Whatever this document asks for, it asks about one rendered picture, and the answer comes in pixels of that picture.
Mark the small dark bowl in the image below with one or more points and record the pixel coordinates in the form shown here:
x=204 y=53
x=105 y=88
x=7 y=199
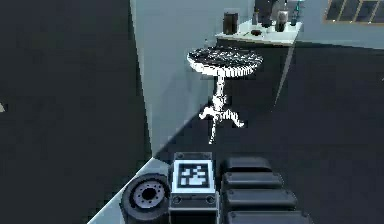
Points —
x=256 y=32

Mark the dark brown box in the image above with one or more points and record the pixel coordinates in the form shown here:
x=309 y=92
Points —
x=230 y=22

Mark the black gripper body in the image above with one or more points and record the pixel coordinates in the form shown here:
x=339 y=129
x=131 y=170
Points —
x=146 y=196

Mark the wooden framed window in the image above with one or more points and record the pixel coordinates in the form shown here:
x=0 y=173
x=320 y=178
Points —
x=355 y=10

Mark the white round pedestal table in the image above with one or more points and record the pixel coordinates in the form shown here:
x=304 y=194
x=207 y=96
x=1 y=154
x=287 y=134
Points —
x=224 y=60

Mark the teal bottle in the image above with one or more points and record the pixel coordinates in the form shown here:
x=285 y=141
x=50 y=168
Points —
x=294 y=13

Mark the grey cup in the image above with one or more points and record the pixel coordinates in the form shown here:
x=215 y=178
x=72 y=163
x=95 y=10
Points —
x=281 y=20

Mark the dark tall jug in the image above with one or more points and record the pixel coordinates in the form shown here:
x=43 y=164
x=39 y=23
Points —
x=265 y=11

